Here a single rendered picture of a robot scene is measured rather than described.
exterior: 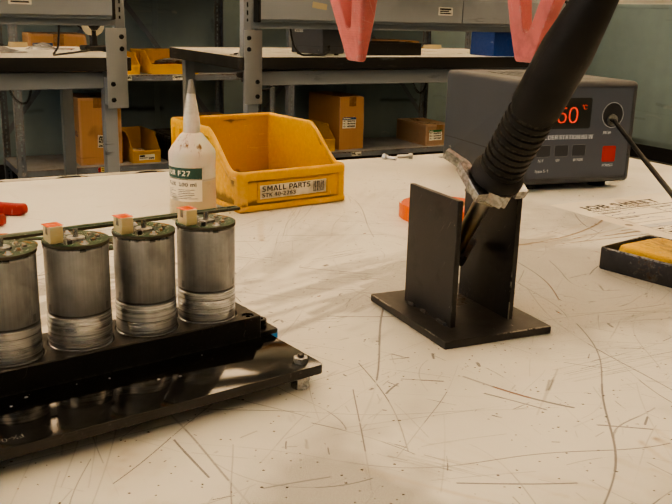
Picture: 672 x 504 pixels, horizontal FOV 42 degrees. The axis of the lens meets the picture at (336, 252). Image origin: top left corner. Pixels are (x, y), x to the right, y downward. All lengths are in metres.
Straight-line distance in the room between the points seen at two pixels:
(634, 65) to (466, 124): 5.45
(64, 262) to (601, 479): 0.21
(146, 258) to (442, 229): 0.15
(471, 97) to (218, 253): 0.52
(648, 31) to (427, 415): 5.93
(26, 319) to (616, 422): 0.22
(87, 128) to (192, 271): 4.09
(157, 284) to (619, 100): 0.55
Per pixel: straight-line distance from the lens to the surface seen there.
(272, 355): 0.36
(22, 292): 0.33
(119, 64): 2.72
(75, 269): 0.34
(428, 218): 0.43
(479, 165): 0.40
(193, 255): 0.36
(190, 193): 0.62
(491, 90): 0.81
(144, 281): 0.35
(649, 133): 6.19
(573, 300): 0.49
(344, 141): 5.00
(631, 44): 6.32
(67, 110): 3.35
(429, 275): 0.43
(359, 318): 0.44
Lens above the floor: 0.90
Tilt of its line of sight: 16 degrees down
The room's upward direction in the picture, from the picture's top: 2 degrees clockwise
